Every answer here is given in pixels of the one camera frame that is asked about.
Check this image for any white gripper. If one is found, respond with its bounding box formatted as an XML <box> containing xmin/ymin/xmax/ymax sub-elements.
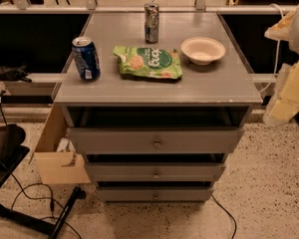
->
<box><xmin>263</xmin><ymin>5</ymin><xmax>299</xmax><ymax>126</ymax></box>

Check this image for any grey drawer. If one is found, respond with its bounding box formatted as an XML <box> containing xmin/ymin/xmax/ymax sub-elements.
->
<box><xmin>68</xmin><ymin>127</ymin><xmax>244</xmax><ymax>154</ymax></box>
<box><xmin>86</xmin><ymin>162</ymin><xmax>225</xmax><ymax>181</ymax></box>
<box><xmin>96</xmin><ymin>187</ymin><xmax>213</xmax><ymax>202</ymax></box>

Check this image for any grey drawer cabinet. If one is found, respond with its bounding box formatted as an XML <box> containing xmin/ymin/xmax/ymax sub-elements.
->
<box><xmin>55</xmin><ymin>12</ymin><xmax>262</xmax><ymax>202</ymax></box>

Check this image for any grey bottom drawer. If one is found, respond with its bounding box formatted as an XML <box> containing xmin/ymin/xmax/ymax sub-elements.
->
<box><xmin>96</xmin><ymin>187</ymin><xmax>213</xmax><ymax>202</ymax></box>

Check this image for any grey top drawer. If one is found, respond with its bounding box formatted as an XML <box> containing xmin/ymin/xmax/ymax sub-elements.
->
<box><xmin>68</xmin><ymin>127</ymin><xmax>244</xmax><ymax>154</ymax></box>

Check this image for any white bowl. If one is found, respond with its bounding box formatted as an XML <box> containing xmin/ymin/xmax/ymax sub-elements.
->
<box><xmin>181</xmin><ymin>37</ymin><xmax>225</xmax><ymax>66</ymax></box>

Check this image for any green chip bag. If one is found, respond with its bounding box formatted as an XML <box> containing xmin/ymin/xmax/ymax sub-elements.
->
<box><xmin>113</xmin><ymin>46</ymin><xmax>182</xmax><ymax>80</ymax></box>

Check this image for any silver tall drink can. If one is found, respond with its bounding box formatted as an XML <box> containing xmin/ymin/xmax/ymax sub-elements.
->
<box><xmin>145</xmin><ymin>3</ymin><xmax>159</xmax><ymax>44</ymax></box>

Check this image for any blue soda can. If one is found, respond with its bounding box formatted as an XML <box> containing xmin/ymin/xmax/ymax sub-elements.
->
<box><xmin>72</xmin><ymin>36</ymin><xmax>101</xmax><ymax>81</ymax></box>

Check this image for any cardboard box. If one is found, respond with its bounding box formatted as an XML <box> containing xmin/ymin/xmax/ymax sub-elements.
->
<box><xmin>33</xmin><ymin>106</ymin><xmax>90</xmax><ymax>184</ymax></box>

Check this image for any white hanging cable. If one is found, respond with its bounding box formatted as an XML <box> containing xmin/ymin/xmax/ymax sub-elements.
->
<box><xmin>258</xmin><ymin>3</ymin><xmax>286</xmax><ymax>95</ymax></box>

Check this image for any black floor cable right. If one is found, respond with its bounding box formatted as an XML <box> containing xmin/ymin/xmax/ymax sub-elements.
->
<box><xmin>210</xmin><ymin>194</ymin><xmax>238</xmax><ymax>239</ymax></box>

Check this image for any black floor cable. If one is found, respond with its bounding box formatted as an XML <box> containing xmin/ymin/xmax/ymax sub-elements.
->
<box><xmin>0</xmin><ymin>93</ymin><xmax>84</xmax><ymax>239</ymax></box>
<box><xmin>210</xmin><ymin>194</ymin><xmax>238</xmax><ymax>239</ymax></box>

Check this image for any metal rail frame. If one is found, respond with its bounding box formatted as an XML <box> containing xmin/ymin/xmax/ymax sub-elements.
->
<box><xmin>0</xmin><ymin>0</ymin><xmax>299</xmax><ymax>98</ymax></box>

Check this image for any black floor cable left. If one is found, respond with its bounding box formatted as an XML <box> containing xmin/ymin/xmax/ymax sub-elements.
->
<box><xmin>0</xmin><ymin>93</ymin><xmax>84</xmax><ymax>239</ymax></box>

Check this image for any black cloth on rail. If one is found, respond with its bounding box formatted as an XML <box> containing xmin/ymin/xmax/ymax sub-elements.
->
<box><xmin>0</xmin><ymin>65</ymin><xmax>32</xmax><ymax>83</ymax></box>

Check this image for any black stand frame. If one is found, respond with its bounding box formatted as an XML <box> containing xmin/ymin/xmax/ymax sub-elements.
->
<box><xmin>0</xmin><ymin>122</ymin><xmax>87</xmax><ymax>239</ymax></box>

